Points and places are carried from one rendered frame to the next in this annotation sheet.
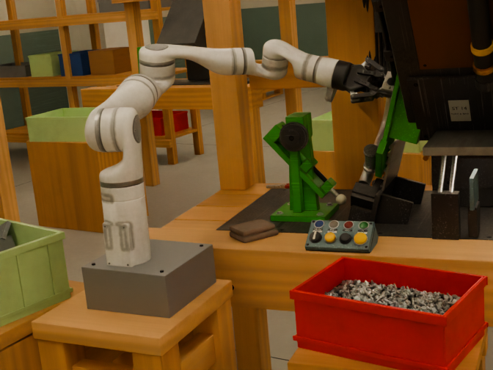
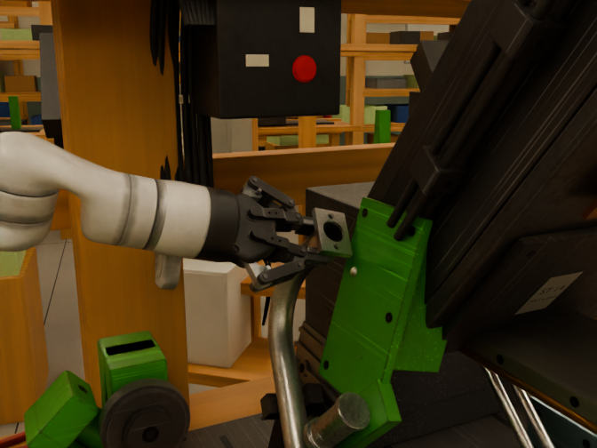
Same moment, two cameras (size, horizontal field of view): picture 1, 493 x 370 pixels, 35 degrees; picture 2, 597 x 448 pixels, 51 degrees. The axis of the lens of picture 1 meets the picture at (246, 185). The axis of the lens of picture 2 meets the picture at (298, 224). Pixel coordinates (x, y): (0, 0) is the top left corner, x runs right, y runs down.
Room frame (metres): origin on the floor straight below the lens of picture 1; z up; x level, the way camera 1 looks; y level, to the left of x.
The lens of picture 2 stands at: (1.54, 0.14, 1.41)
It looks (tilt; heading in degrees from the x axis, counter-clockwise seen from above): 14 degrees down; 311
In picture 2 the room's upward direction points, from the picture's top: straight up
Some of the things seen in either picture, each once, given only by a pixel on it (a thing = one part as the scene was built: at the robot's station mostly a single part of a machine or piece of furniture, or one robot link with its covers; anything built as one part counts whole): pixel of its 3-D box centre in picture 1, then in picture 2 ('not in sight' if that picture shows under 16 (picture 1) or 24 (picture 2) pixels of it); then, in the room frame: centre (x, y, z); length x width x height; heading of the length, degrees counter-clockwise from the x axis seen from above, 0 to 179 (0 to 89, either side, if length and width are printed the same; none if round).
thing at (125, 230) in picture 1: (125, 221); not in sight; (1.62, 0.26, 1.03); 0.09 x 0.09 x 0.17; 66
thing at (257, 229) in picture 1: (253, 230); not in sight; (1.85, -0.01, 0.91); 0.10 x 0.08 x 0.03; 118
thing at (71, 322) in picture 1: (136, 307); not in sight; (1.62, 0.27, 0.83); 0.32 x 0.32 x 0.04; 64
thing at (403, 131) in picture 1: (407, 111); (394, 299); (1.88, -0.41, 1.17); 0.13 x 0.12 x 0.20; 67
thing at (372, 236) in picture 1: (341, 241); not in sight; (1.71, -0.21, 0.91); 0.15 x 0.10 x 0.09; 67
